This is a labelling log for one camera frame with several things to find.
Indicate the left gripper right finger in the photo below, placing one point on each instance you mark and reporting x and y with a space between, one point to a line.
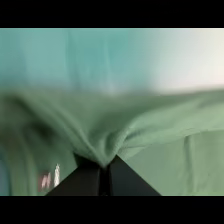
128 181

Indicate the green garment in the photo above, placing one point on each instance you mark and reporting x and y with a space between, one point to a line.
140 116

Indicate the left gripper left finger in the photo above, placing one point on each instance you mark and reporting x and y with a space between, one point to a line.
83 181

